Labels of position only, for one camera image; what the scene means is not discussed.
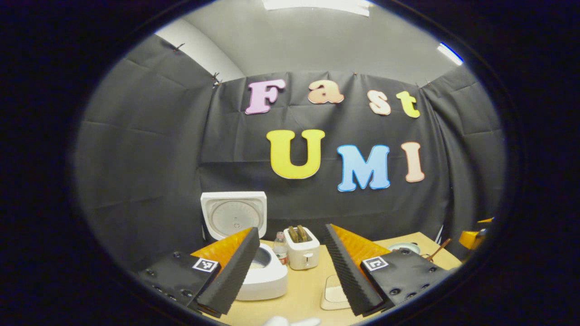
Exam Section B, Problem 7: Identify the clear plastic water bottle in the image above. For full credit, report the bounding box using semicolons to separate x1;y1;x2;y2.
272;231;289;266

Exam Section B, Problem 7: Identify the clear glass dish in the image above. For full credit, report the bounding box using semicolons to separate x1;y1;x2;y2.
320;273;352;312

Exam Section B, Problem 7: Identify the white toaster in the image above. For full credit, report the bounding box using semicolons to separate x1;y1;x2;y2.
284;225;321;271

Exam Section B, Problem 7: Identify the pale green plate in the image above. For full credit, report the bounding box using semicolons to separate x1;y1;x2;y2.
388;242;421;255

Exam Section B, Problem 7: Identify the large ceiling light panel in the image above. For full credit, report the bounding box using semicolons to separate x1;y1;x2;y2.
262;0;372;17

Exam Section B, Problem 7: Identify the white rice cooker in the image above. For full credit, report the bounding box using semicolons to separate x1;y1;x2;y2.
201;191;289;302

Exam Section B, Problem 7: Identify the small ceiling light panel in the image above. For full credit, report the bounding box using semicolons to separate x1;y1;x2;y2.
437;42;464;67

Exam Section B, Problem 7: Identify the brown wooden spoon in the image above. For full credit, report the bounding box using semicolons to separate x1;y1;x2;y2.
425;238;453;263

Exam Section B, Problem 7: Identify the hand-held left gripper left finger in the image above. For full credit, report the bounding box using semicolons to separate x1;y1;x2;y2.
138;226;261;318

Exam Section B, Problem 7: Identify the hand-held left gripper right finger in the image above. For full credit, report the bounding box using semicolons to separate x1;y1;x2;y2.
323;223;449;317

